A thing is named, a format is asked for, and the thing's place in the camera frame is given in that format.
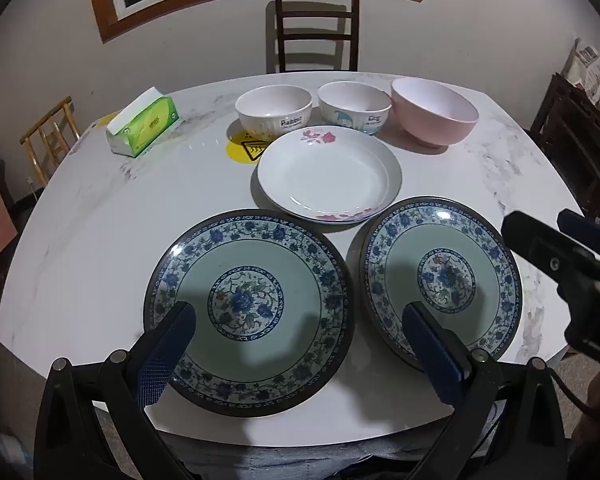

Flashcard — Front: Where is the white bowl blue band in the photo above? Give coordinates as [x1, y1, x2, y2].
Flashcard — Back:
[317, 81, 393, 136]

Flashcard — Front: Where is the person's grey blue clothing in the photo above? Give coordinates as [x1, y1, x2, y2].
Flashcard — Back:
[150, 430, 481, 480]

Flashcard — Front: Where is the dark chair at right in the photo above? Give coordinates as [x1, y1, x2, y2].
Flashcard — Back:
[530, 72, 600, 231]

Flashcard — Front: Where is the black cable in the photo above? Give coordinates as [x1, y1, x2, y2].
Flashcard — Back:
[549, 369, 598, 417]

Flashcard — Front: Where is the bamboo chair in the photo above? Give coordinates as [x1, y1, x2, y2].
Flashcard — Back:
[20, 96, 83, 186]

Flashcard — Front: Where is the yellow warning sticker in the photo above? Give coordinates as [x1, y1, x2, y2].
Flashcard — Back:
[225, 127, 266, 164]

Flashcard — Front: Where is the newspaper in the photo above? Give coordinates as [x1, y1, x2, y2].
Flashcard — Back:
[562, 37, 600, 101]

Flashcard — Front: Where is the white bowl pink band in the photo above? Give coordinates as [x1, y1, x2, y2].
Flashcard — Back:
[235, 85, 314, 137]

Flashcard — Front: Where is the green tissue box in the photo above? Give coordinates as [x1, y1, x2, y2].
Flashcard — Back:
[106, 87, 180, 157]

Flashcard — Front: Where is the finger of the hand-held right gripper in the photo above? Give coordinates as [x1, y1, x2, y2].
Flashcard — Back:
[556, 209, 600, 261]
[501, 211, 600, 286]

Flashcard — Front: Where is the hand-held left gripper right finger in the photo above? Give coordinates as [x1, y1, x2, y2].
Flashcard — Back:
[402, 301, 568, 480]

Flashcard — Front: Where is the blue floral plate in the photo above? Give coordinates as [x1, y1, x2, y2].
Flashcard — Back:
[346, 196, 523, 373]
[143, 208, 356, 418]

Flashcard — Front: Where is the wooden framed window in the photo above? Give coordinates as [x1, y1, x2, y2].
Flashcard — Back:
[85, 0, 426, 43]

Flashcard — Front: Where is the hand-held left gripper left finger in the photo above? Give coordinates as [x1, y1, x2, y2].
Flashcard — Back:
[34, 301, 201, 480]

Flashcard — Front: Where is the white rose print plate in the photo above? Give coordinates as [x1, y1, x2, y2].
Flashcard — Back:
[256, 126, 402, 222]

